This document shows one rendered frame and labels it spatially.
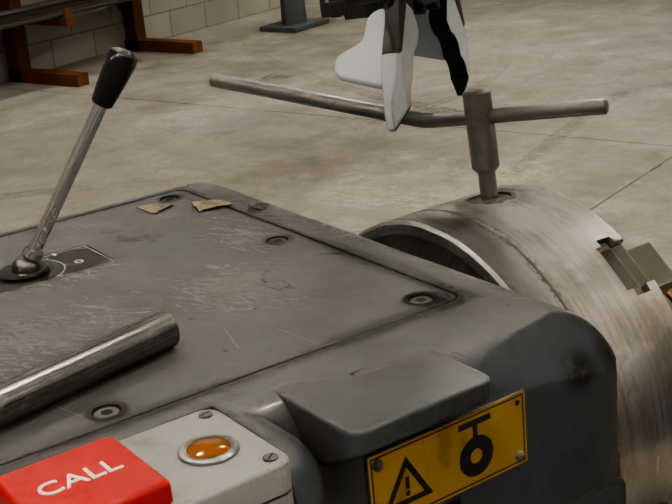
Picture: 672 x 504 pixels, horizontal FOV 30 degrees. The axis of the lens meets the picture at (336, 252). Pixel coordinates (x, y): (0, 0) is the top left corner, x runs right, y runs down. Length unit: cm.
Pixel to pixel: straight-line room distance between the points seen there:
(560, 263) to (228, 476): 41
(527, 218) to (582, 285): 7
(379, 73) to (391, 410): 37
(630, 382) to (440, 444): 27
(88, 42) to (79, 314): 864
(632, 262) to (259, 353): 36
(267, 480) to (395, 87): 42
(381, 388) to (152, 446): 12
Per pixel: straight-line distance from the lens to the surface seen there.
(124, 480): 56
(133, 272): 85
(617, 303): 92
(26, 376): 66
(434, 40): 105
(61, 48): 924
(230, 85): 106
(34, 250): 87
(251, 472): 57
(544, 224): 95
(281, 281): 79
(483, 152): 98
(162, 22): 993
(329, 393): 64
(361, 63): 94
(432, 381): 64
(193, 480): 57
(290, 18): 973
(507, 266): 90
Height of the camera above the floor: 153
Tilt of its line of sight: 19 degrees down
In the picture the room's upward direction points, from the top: 5 degrees counter-clockwise
